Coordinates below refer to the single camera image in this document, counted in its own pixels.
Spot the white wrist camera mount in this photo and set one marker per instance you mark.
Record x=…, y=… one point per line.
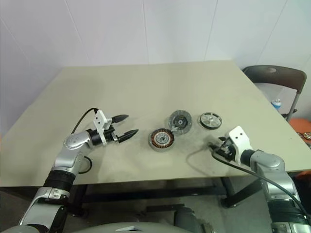
x=239, y=136
x=100, y=121

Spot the grey robot torso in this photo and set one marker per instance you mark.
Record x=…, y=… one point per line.
x=121, y=227

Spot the small round metal parts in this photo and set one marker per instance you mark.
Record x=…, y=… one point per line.
x=305, y=136

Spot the orange object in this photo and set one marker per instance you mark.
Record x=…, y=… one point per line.
x=301, y=126

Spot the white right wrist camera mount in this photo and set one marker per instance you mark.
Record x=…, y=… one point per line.
x=239, y=136

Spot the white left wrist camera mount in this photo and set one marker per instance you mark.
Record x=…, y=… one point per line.
x=100, y=121

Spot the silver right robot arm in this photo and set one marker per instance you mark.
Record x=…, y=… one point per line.
x=269, y=162

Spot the silver spoked rotor black rim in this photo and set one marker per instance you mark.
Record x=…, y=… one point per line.
x=210, y=120

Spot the small blue capped bottle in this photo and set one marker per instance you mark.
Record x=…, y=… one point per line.
x=277, y=104

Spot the dark rounded grey shape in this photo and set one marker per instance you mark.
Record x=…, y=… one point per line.
x=188, y=219

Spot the black metal table frame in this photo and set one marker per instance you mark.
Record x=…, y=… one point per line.
x=150, y=191

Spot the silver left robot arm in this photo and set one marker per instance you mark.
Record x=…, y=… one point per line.
x=70, y=155

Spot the dark folding chair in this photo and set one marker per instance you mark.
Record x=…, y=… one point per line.
x=274, y=72

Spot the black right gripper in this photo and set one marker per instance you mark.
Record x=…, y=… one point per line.
x=228, y=152

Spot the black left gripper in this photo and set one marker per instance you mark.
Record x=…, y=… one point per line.
x=111, y=133

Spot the grey motor housing copper windings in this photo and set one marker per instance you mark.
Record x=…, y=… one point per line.
x=161, y=140

